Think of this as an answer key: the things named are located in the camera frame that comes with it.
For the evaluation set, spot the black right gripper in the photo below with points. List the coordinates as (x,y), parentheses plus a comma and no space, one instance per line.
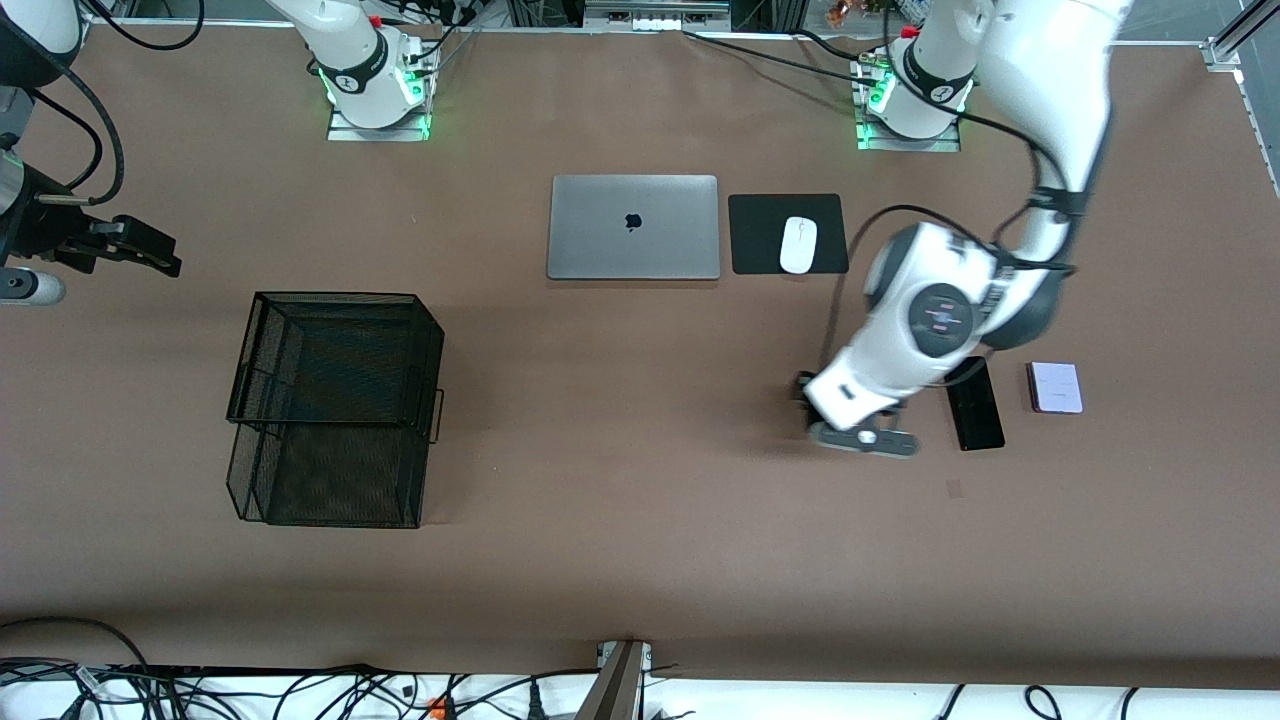
(45,231)

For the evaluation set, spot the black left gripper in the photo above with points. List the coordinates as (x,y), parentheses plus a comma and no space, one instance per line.
(815,416)

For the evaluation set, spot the long black phone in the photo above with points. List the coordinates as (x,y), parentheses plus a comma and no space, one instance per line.
(977,420)

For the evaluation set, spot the white flip phone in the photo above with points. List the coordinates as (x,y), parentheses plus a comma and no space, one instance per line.
(1056,388)

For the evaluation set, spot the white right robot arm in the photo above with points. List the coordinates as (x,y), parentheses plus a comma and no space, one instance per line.
(350,50)

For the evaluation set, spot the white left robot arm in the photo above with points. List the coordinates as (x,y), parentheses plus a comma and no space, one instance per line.
(1050,90)

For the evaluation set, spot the white computer mouse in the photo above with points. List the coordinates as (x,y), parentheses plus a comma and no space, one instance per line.
(798,245)

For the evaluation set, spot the black mouse pad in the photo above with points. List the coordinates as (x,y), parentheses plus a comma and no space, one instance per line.
(760,235)

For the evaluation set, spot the silver closed laptop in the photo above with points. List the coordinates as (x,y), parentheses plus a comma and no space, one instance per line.
(633,225)

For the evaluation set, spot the white power strip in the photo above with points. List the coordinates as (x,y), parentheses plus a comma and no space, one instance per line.
(655,22)

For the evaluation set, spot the black power strip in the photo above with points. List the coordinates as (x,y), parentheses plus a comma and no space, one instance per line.
(250,671)

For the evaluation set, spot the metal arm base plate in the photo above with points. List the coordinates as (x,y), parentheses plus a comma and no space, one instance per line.
(870,140)
(345,132)

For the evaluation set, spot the aluminium camera post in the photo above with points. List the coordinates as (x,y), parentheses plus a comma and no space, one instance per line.
(615,690)

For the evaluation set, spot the aluminium corner bracket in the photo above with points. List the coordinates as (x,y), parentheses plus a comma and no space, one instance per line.
(1222,55)

